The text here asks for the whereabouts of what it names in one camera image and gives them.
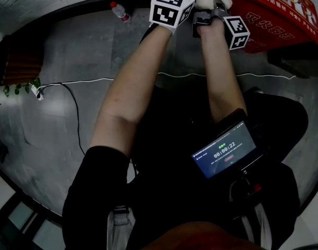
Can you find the clear plastic bottle red cap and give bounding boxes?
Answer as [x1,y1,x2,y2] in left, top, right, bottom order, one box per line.
[109,1,131,23]

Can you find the white power strip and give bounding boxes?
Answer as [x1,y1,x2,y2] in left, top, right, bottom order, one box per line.
[31,83,45,101]

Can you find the green leafy plant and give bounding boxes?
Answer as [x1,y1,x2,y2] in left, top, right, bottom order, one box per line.
[0,43,42,106]

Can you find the thin white cable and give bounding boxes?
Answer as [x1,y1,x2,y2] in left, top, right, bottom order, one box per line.
[38,71,297,91]

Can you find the red fire extinguisher box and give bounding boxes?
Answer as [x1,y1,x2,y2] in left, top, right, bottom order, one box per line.
[228,0,318,54]

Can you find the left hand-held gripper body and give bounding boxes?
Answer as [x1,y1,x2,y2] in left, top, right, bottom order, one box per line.
[149,0,196,33]

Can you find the white shoulder strap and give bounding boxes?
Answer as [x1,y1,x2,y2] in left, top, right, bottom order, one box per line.
[241,204,273,250]
[106,206,136,250]

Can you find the brown slatted wooden planter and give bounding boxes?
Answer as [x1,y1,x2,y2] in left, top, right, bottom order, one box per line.
[0,35,44,85]

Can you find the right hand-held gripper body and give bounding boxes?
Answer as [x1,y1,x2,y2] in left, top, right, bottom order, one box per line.
[192,0,251,51]

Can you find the thin black cable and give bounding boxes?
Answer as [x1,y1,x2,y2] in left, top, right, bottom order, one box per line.
[43,82,86,156]

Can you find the person's black clothing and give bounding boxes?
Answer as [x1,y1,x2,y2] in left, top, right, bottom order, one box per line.
[62,83,310,250]

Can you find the black framed glass door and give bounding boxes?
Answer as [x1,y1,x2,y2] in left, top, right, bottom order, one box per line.
[0,162,65,250]

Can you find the chest-worn screen device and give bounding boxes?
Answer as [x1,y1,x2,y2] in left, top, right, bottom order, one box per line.
[190,108,265,180]

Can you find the person's right forearm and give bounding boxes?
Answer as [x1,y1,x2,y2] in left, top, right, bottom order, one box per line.
[197,21,248,124]

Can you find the person's left forearm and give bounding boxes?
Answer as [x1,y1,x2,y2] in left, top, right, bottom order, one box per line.
[90,24,175,158]

